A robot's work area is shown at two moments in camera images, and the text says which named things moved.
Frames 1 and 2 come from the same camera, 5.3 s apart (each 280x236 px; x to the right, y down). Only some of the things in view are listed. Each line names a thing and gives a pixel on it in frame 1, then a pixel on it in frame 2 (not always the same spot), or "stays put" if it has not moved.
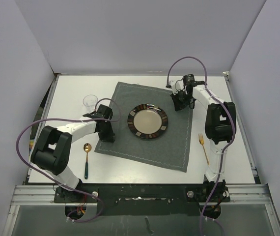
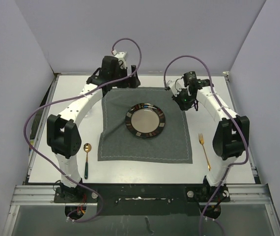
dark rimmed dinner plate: (147, 121) stays put
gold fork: (202, 141) stays put
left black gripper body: (107, 133) -> (120, 73)
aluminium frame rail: (44, 195) stays put
